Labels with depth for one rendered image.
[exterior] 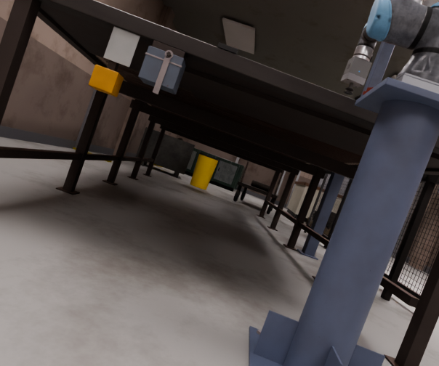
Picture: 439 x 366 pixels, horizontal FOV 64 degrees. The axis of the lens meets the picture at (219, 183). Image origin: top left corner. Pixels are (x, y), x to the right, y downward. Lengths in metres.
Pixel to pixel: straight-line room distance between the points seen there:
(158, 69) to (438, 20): 0.87
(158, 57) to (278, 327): 0.99
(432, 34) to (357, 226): 0.57
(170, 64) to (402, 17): 0.74
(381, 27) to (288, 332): 0.93
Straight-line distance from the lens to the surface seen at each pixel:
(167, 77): 1.35
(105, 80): 1.39
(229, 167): 9.35
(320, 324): 1.10
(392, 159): 1.07
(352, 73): 1.72
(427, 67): 1.16
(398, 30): 1.19
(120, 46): 1.43
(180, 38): 1.40
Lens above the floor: 0.51
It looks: 3 degrees down
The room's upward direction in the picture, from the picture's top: 20 degrees clockwise
